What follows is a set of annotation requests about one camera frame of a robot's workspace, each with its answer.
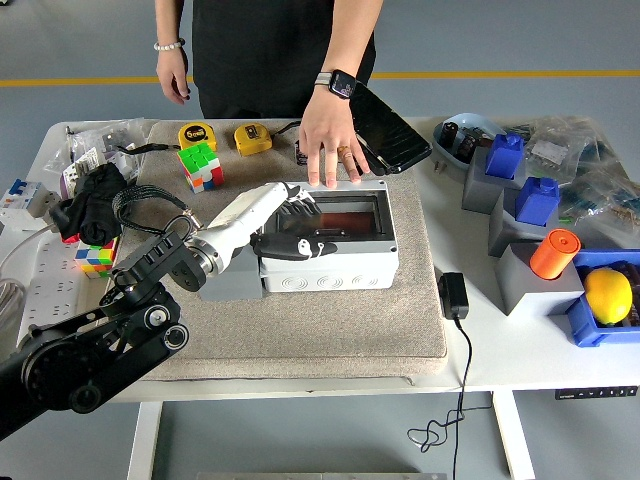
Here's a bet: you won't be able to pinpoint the person's right hand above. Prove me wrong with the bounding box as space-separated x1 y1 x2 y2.
155 47 193 105

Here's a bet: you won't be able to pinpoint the person's left hand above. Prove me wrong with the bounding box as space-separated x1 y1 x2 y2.
298 92 372 190

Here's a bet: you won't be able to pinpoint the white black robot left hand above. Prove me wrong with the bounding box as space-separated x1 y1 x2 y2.
190 181 342 275

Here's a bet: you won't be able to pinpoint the grey block with round hole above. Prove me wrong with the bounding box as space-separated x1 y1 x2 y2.
198 247 266 301

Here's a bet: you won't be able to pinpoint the orange cylinder battery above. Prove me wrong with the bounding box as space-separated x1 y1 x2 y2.
317 211 376 235
530 228 583 281

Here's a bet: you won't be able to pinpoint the white junction box clear lid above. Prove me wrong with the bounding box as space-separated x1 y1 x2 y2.
257 179 400 292

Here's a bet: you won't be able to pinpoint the black smartwatch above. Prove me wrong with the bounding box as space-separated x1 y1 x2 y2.
313 69 357 100

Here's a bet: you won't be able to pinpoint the round yellow tape measure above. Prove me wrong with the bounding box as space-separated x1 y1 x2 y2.
177 122 220 150

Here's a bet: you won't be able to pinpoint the large colourful puzzle cube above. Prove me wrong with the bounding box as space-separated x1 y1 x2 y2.
176 143 225 194

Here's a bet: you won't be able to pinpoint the black flat device case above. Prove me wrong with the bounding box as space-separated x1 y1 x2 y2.
349 82 433 175

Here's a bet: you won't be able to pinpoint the squarish yellow tape measure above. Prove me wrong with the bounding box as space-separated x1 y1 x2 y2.
233 123 276 157

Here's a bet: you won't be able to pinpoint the clear bags of small parts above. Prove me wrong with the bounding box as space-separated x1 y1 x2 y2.
44 117 154 181

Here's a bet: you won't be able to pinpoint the person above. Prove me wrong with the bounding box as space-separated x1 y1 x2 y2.
152 0 387 190

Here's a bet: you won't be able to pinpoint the black cloth bundle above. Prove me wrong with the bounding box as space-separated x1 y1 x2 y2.
49 162 129 246

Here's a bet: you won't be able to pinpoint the small colourful puzzle cube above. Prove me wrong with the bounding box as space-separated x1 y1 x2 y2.
74 237 120 280

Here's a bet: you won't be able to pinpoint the light blue bowl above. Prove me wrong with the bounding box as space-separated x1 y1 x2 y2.
432 112 511 177

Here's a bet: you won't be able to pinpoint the purple packet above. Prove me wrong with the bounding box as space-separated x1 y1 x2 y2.
59 167 81 199

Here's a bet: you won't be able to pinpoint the grey-brown fabric mat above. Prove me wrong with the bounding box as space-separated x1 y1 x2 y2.
97 119 449 381

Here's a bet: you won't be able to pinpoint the grey holder block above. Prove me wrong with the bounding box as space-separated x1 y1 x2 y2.
499 242 586 317
488 187 569 259
461 146 529 216

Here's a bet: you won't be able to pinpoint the blue plastic block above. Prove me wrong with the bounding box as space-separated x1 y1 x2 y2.
485 133 528 180
515 176 562 226

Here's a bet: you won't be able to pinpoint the white circuit breaker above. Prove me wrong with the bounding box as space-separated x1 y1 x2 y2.
0 177 61 234

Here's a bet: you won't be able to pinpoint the white power strip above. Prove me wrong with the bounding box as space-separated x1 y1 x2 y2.
17 233 119 354

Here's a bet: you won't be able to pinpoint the clear bag of components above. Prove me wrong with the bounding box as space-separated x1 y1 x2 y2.
559 164 640 251
507 115 609 174

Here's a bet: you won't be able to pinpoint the white table leg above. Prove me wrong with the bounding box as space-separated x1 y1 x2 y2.
127 399 164 480
492 392 536 480

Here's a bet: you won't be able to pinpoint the yellow lemon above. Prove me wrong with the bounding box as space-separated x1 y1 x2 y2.
584 268 635 326

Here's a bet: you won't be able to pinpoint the blue plastic bin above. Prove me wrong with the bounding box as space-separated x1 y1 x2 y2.
565 249 640 349

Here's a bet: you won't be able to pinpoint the black table control panel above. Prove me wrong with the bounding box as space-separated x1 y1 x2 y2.
554 386 640 401

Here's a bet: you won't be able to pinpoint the black device cable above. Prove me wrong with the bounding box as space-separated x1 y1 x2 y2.
273 118 306 137

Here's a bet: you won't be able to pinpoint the black wrist strap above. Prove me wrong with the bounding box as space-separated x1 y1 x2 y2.
115 142 182 154

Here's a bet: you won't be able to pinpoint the black power adapter with cord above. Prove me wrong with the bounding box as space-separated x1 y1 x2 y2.
407 271 494 480

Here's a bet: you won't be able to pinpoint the white power cable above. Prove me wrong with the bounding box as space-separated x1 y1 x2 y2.
0 225 54 269

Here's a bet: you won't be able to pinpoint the grey coiled cable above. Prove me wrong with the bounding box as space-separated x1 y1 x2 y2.
0 277 27 329

